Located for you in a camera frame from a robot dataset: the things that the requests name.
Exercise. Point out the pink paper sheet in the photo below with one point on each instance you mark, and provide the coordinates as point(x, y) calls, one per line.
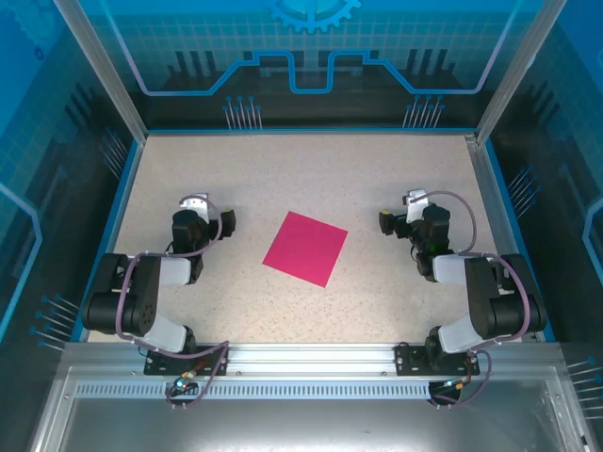
point(306, 249)

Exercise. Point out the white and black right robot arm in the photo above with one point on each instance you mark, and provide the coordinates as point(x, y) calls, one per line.
point(485, 292)

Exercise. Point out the sheet metal tray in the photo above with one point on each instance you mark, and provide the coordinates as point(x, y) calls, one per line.
point(301, 424)

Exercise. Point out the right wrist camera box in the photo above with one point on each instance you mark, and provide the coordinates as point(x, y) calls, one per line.
point(415, 205)

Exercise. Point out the aluminium side rail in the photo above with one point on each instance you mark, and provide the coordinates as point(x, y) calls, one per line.
point(487, 188)

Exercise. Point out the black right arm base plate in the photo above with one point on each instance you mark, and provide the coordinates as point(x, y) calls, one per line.
point(407, 360)

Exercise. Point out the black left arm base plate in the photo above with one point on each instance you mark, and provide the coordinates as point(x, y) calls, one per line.
point(158, 365)

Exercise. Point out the aluminium mounting rail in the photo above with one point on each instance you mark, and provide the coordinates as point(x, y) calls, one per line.
point(306, 358)

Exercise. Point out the aluminium frame post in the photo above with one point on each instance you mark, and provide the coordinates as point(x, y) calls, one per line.
point(518, 70)
point(103, 70)

